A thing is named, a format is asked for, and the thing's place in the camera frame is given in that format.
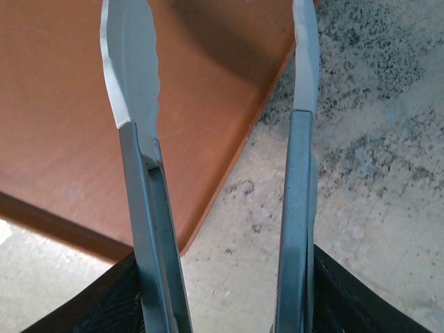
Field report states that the tong-tipped right gripper left finger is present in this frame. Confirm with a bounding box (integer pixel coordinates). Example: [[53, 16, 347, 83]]
[[26, 0, 194, 333]]

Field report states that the brown plastic tray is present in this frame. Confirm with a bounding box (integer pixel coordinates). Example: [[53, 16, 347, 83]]
[[0, 0, 318, 263]]

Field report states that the tong-tipped right gripper right finger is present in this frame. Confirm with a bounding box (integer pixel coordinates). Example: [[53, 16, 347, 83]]
[[268, 0, 427, 333]]

